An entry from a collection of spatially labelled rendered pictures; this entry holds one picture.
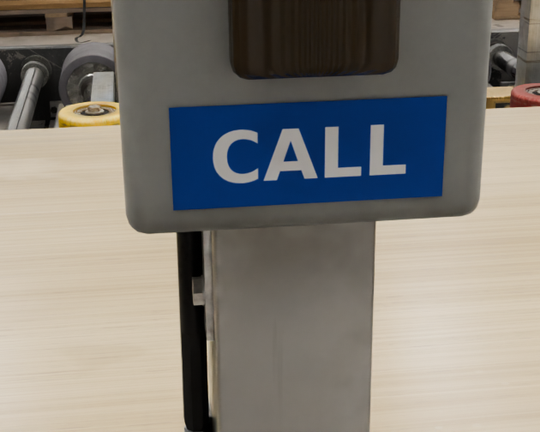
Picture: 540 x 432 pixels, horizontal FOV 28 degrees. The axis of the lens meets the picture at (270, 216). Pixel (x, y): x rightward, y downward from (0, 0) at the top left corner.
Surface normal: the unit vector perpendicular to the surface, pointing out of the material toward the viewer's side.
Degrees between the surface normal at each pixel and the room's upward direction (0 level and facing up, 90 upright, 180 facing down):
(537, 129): 0
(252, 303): 90
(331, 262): 90
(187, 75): 90
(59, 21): 90
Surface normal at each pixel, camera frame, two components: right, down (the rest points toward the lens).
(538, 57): 0.13, 0.36
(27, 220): -0.01, -0.93
